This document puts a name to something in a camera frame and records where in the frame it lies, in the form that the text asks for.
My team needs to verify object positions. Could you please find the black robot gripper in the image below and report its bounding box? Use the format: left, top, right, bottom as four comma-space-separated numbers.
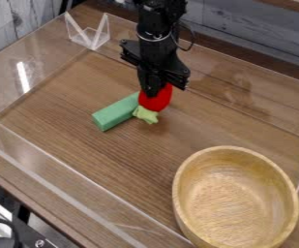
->
119, 34, 191, 98

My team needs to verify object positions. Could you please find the red plush strawberry toy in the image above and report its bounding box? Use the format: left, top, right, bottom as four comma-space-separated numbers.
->
132, 83, 172, 124

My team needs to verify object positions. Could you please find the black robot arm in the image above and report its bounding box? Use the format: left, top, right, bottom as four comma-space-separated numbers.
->
119, 0, 194, 98

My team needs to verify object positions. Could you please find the green foam block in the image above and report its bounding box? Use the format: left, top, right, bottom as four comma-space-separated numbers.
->
92, 93, 139, 132

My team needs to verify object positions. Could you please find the wooden bowl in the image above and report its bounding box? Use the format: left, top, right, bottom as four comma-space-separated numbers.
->
172, 145, 299, 248

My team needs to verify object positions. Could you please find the black device with knob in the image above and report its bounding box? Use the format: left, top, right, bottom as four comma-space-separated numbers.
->
0, 225, 60, 248

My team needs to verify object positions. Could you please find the clear acrylic enclosure wall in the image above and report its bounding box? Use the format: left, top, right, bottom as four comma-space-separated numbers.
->
0, 8, 299, 248

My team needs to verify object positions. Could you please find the black cable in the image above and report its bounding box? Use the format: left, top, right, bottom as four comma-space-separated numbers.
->
0, 218, 23, 248

